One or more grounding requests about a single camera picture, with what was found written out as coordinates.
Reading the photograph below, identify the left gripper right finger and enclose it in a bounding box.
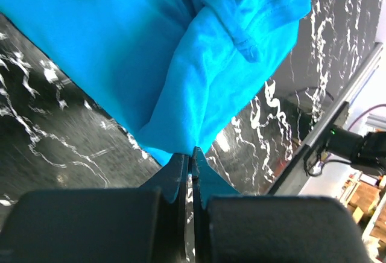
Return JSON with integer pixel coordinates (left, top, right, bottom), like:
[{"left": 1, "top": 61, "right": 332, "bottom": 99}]
[{"left": 191, "top": 148, "right": 370, "bottom": 262}]

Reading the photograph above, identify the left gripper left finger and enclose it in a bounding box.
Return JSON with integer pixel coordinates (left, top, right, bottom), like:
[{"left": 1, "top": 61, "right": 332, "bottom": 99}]
[{"left": 1, "top": 154, "right": 188, "bottom": 262}]

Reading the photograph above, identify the teal blue t shirt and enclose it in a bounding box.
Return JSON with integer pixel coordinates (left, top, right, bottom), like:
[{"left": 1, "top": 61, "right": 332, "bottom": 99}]
[{"left": 1, "top": 0, "right": 311, "bottom": 165}]

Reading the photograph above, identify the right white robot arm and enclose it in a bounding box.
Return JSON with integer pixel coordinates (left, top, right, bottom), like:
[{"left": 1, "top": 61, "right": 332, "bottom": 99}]
[{"left": 325, "top": 127, "right": 385, "bottom": 176}]

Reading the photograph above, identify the black marble pattern mat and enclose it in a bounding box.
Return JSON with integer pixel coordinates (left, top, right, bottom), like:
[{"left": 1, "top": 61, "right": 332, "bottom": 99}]
[{"left": 1, "top": 0, "right": 377, "bottom": 211}]

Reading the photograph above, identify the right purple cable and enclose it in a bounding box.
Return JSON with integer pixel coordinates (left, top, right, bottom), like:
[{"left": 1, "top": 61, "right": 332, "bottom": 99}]
[{"left": 348, "top": 103, "right": 386, "bottom": 131}]

